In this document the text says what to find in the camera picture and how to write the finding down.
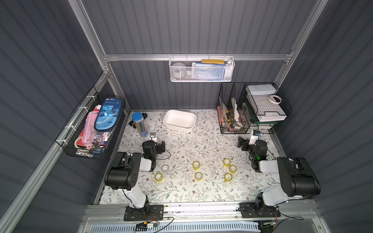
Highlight clear transparent tape roll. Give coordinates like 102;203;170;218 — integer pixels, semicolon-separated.
162;165;170;172

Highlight yellow tape roll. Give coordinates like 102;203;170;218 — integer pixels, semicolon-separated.
154;173;163;182
192;161;201;170
229;165;238;174
195;172;203;181
223;158;231;167
224;173;232;182

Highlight white storage box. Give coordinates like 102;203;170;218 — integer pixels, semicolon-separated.
163;110;197;133

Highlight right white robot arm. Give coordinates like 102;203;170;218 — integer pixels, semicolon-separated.
237;130;321;211

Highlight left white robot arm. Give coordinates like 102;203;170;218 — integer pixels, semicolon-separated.
104;132;166;211

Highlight white tape roll in basket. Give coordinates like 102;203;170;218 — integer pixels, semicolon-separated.
170;62;186;79

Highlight blue lid pencil tube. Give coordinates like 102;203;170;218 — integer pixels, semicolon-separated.
132;112;148;137

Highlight blue dinosaur pencil case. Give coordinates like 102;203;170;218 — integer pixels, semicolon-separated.
94;97;123;132

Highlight pink pencil case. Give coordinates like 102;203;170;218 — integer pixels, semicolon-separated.
81;111;99;146

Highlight small circuit board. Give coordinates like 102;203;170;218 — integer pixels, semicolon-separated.
134;222;159;232

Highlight blue white packet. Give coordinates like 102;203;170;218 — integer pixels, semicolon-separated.
191;63;225;81

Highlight black wire desk organizer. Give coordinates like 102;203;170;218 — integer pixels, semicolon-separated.
217;82;292;134

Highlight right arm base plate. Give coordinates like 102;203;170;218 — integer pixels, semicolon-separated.
238;202;281;218

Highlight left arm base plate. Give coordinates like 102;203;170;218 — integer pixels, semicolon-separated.
123;205;164;222

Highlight black wire side basket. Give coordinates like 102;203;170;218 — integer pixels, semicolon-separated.
55;88;126;160

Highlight white wire wall basket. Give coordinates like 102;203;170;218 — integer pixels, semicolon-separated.
169;56;235;83

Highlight yellow item in wall basket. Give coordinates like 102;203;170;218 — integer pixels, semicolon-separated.
201;59;225;65

